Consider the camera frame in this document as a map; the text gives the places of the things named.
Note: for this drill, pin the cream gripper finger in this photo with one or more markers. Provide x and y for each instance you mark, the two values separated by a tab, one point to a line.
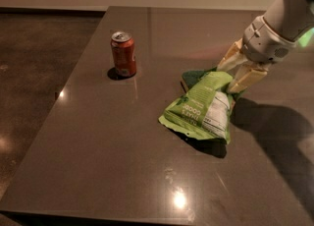
248	75
232	58

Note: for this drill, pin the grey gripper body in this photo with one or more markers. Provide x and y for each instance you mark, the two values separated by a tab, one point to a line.
265	43

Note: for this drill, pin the green rice chip bag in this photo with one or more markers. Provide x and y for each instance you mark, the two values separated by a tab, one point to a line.
203	113

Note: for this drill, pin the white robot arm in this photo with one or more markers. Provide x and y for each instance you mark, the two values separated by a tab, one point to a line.
290	19

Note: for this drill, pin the green and yellow sponge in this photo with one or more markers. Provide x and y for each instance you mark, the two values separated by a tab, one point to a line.
191	78

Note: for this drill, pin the red soda can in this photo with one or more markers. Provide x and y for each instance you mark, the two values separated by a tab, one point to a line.
122	45

